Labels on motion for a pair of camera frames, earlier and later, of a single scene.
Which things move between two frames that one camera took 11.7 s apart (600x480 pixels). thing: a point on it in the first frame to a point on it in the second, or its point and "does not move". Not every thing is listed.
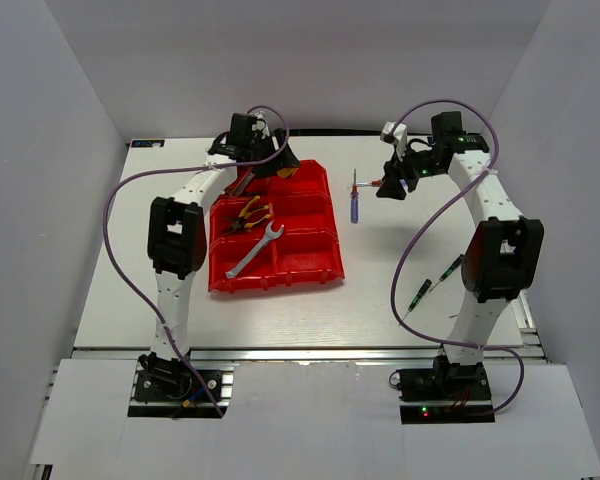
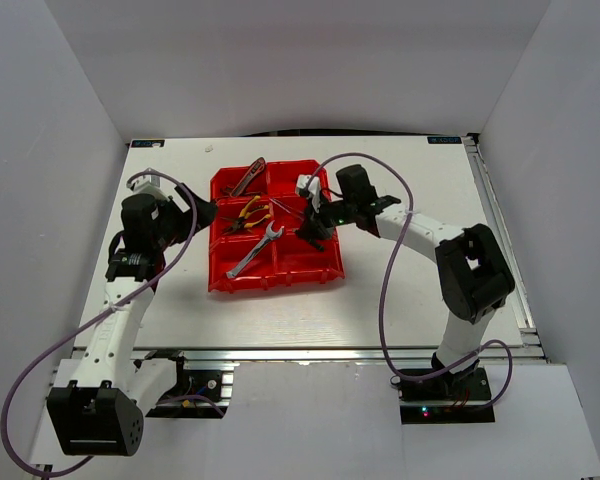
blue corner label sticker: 147,143 does not move
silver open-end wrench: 270,235 does not move
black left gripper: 285,158 to 170,206
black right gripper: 394,171 to 317,229
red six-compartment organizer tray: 305,253 does not move
